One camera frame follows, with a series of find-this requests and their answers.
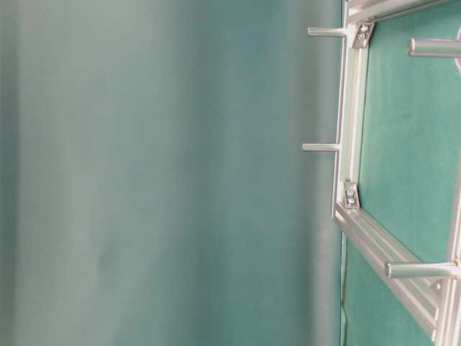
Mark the green table cloth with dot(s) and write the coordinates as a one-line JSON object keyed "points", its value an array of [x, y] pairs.
{"points": [[409, 163]]}

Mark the aluminium extrusion frame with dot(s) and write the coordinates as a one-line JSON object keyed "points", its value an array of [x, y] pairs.
{"points": [[351, 144]]}

